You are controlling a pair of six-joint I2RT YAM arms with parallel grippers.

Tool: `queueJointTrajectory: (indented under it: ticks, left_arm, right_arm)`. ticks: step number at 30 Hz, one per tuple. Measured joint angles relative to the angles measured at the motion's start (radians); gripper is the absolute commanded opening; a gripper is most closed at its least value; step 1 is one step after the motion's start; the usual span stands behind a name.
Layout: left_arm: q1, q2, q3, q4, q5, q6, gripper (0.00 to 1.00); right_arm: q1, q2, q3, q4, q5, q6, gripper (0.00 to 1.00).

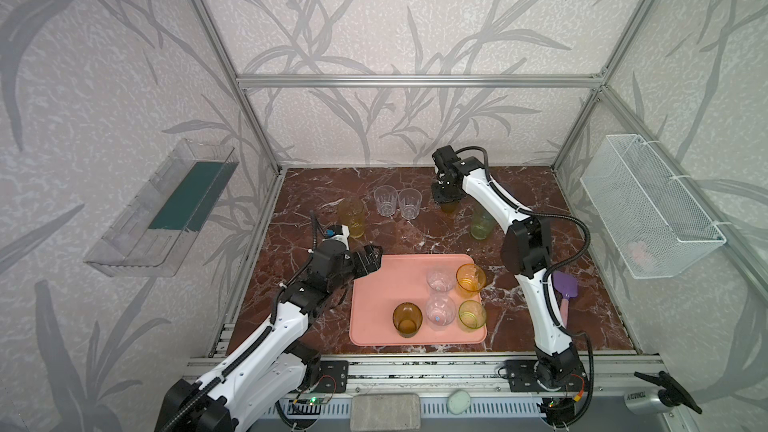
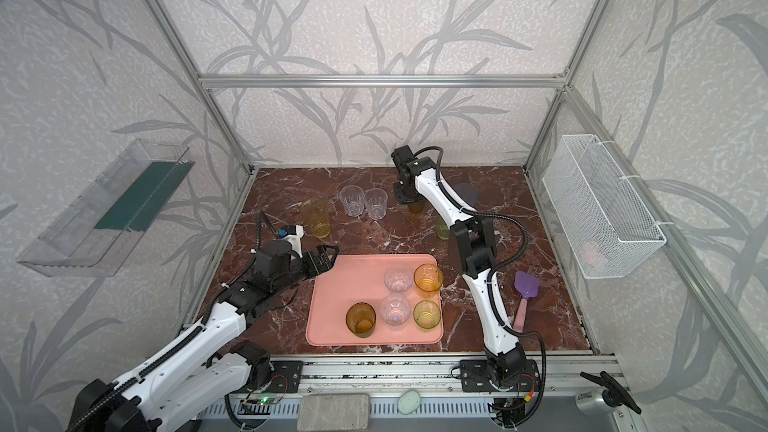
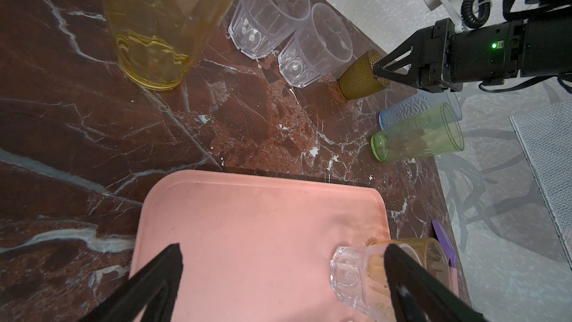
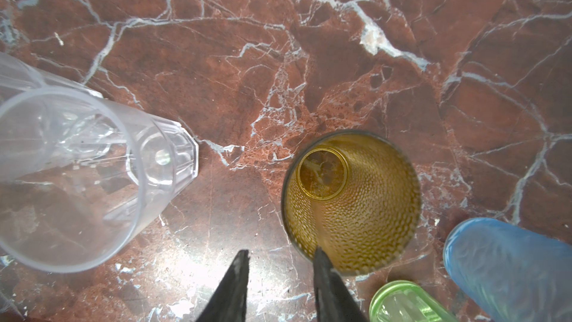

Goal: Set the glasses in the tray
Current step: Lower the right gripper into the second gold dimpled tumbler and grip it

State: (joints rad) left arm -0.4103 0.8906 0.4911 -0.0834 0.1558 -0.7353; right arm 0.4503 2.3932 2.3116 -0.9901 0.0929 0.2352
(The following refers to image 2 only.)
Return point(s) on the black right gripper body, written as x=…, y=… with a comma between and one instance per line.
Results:
x=405, y=191

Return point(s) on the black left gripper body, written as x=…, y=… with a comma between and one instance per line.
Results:
x=324, y=258

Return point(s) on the amber dotted glass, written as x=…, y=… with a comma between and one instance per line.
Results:
x=361, y=319
x=416, y=207

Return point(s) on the clear faceted glass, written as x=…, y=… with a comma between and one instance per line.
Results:
x=398, y=279
x=395, y=311
x=375, y=201
x=352, y=200

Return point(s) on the yellow short glass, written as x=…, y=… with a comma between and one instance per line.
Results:
x=428, y=280

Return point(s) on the green short glass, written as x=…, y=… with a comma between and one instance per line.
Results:
x=427, y=314

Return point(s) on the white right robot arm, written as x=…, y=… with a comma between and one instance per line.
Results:
x=472, y=252

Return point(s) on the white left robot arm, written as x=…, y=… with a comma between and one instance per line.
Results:
x=189, y=374

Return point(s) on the pink plastic tray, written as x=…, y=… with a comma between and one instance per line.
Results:
x=361, y=278

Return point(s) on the yellow tall glass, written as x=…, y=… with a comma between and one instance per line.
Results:
x=315, y=216

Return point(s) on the blue frosted plastic cup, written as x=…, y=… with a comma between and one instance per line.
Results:
x=467, y=192

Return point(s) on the tall green glass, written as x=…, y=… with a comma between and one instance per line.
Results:
x=442, y=229

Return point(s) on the grey foam block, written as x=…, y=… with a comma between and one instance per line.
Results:
x=334, y=412

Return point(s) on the purple plastic scoop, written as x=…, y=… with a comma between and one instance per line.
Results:
x=527, y=285

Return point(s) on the pale green oval pad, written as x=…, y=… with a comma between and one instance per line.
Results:
x=409, y=402

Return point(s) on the white wire wall basket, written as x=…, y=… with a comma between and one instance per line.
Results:
x=608, y=226

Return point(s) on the clear plastic wall bin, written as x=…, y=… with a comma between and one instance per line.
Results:
x=95, y=235

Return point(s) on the black clamp handle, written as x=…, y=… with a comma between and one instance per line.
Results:
x=608, y=395

